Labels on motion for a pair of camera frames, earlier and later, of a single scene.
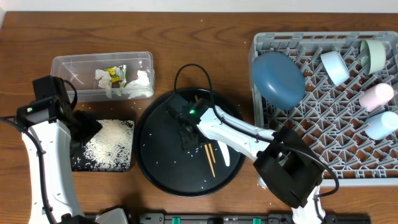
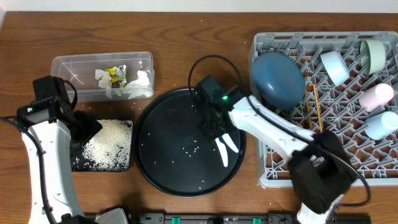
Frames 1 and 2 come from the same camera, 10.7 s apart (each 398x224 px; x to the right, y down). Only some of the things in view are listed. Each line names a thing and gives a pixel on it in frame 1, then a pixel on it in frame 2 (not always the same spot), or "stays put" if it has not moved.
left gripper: (91, 122) stays put
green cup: (372, 56) stays put
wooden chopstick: (209, 144) -> (318, 108)
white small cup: (380, 125) stays put
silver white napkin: (105, 82) stays put
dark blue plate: (278, 80) stays put
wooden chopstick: (209, 160) -> (308, 108)
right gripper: (185, 140) -> (209, 133)
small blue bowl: (335, 67) stays put
